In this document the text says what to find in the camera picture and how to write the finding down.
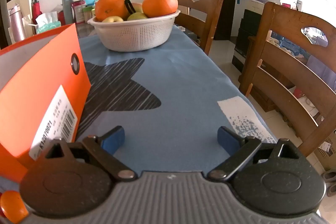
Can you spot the large orange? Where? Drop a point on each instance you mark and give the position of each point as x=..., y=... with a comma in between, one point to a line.
x=110, y=7
x=160, y=2

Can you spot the blue star printed tablecloth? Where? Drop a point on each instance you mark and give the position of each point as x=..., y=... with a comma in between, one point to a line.
x=181, y=85

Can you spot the teal tissue box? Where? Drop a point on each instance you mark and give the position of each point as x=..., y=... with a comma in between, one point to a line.
x=47, y=26

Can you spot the reddish apple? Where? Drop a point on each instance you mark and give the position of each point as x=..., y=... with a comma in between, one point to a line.
x=137, y=7

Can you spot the red folded umbrella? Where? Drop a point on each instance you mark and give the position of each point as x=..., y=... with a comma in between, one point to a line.
x=36, y=8

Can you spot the white plastic colander basket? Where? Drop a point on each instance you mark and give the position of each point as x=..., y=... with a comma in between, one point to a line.
x=136, y=35

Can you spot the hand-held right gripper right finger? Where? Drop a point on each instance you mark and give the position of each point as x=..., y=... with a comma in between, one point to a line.
x=227, y=138

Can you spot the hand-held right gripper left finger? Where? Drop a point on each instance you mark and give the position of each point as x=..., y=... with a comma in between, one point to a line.
x=113, y=138

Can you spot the teal plastic bowl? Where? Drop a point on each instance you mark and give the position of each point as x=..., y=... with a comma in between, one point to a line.
x=90, y=1

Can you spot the orange cardboard box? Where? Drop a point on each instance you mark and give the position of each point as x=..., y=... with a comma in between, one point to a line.
x=39, y=74

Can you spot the small orange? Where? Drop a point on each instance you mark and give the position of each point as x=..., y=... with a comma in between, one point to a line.
x=13, y=207

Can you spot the grey slippers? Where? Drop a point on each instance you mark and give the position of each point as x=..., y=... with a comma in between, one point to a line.
x=330, y=182

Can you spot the beige paper bag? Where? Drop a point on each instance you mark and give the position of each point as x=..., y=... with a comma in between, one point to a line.
x=25, y=3

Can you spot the black curved object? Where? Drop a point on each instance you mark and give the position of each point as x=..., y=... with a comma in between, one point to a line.
x=128, y=5

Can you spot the pink thermos bottle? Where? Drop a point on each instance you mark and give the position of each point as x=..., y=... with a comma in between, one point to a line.
x=17, y=24

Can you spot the yellow apple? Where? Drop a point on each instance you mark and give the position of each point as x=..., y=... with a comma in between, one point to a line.
x=112, y=19

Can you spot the green apple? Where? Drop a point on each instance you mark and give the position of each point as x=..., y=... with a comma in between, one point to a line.
x=137, y=16

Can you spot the wooden chair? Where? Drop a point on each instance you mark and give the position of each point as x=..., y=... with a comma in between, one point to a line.
x=207, y=3
x=286, y=29

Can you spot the grey bottle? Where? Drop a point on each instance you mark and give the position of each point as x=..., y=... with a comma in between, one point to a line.
x=67, y=8

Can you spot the red capped jar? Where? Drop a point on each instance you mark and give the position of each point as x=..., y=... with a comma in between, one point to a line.
x=78, y=12

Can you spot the black cabinet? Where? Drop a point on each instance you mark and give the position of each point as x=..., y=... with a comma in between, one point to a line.
x=246, y=35

